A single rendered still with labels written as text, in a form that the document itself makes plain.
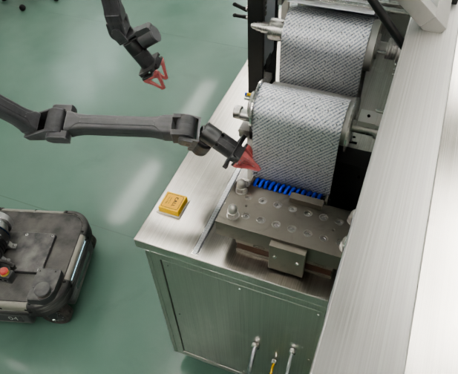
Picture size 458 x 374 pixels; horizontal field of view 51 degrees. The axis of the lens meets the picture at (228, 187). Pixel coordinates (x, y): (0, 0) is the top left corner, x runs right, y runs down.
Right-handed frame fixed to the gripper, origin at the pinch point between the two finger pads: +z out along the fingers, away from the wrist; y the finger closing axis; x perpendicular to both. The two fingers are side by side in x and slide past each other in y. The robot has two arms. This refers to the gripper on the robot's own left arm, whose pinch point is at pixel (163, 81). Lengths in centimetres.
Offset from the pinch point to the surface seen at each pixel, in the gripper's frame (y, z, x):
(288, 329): -73, 58, -22
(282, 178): -46, 21, -38
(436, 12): -65, -22, -89
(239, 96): 12.0, 25.7, -15.6
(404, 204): -105, -25, -79
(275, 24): -14, -8, -50
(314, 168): -48, 19, -49
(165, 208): -49, 15, -1
